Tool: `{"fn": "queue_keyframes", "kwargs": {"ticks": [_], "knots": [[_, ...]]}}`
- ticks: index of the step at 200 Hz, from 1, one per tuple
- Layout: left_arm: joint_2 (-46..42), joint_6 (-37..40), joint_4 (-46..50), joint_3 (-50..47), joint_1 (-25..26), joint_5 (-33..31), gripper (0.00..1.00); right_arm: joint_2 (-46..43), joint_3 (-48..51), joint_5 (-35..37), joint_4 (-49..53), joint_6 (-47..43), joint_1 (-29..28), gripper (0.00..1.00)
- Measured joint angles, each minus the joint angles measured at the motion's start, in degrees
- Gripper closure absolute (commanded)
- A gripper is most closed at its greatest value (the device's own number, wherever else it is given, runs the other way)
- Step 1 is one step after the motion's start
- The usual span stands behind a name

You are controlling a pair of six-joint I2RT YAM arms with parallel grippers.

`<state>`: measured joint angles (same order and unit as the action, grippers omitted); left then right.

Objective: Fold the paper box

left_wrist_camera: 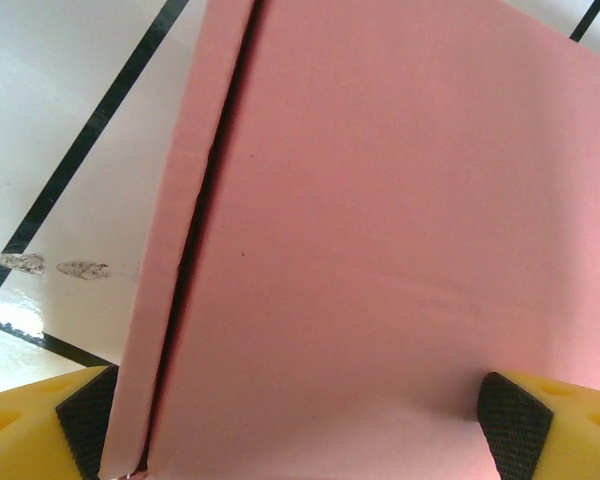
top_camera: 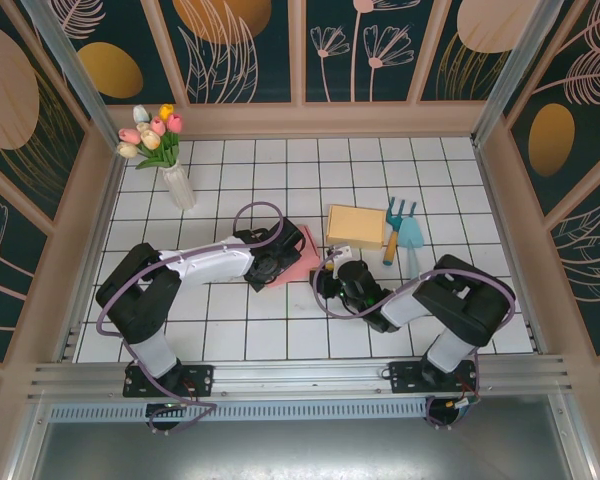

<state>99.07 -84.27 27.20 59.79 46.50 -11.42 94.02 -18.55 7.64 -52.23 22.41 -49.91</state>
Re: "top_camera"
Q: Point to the aluminium frame post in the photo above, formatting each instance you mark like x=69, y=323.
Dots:
x=62, y=55
x=522, y=55

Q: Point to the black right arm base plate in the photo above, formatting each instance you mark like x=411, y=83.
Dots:
x=405, y=377

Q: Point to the light blue garden trowel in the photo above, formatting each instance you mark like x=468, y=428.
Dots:
x=411, y=232

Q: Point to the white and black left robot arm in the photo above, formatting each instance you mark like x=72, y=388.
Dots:
x=210, y=262

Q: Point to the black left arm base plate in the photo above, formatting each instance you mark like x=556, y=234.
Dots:
x=200, y=380

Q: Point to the white ribbed vase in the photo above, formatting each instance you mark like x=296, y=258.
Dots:
x=180, y=187

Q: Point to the pink paper box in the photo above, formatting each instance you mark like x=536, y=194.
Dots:
x=307, y=252

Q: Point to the aluminium table side rail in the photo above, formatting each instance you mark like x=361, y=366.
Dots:
x=103, y=210
x=501, y=210

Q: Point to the aluminium mounting rail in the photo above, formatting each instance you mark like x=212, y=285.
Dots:
x=305, y=377

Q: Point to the yellow paper box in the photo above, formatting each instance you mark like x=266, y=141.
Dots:
x=355, y=225

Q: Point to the artificial tulip bouquet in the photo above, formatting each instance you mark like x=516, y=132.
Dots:
x=155, y=135

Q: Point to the grey metal sheet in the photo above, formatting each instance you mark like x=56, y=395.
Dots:
x=305, y=450

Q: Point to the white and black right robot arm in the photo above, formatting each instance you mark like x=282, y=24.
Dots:
x=405, y=307

